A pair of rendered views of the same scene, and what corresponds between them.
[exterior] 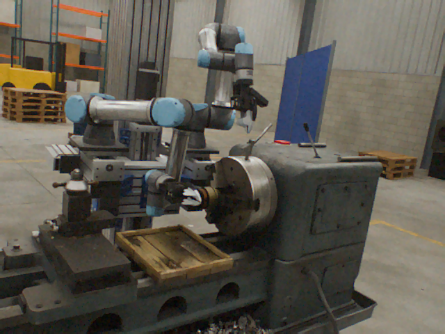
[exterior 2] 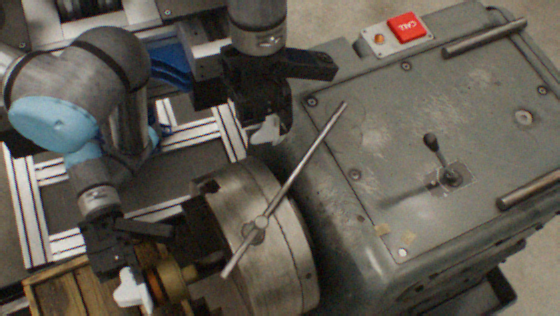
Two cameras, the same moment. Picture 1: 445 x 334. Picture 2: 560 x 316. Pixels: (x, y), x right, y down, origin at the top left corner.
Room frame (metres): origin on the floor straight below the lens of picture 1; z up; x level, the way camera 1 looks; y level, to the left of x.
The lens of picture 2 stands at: (1.20, -0.13, 2.17)
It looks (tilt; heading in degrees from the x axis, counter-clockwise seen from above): 62 degrees down; 3
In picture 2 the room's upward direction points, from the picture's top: 10 degrees clockwise
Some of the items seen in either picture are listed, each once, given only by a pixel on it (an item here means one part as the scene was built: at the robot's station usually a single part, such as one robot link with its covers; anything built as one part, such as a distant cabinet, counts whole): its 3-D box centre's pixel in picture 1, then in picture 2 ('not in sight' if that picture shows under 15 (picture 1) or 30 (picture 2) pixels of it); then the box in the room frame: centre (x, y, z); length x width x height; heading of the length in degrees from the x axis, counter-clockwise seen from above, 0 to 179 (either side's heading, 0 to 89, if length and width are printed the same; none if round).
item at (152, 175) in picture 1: (157, 180); (88, 173); (1.65, 0.26, 1.08); 0.11 x 0.08 x 0.09; 38
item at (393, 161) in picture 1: (386, 163); not in sight; (9.04, -3.69, 0.22); 1.25 x 0.86 x 0.44; 133
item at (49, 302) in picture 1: (63, 265); not in sight; (1.17, 0.45, 0.90); 0.47 x 0.30 x 0.06; 38
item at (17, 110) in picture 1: (35, 105); not in sight; (9.99, 4.74, 0.36); 1.26 x 0.86 x 0.73; 142
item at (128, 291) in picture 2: (190, 194); (130, 292); (1.44, 0.10, 1.10); 0.09 x 0.06 x 0.03; 37
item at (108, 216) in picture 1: (82, 223); not in sight; (1.28, 0.43, 0.99); 0.20 x 0.10 x 0.05; 128
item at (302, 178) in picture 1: (300, 193); (413, 166); (1.84, -0.38, 1.06); 0.59 x 0.48 x 0.39; 128
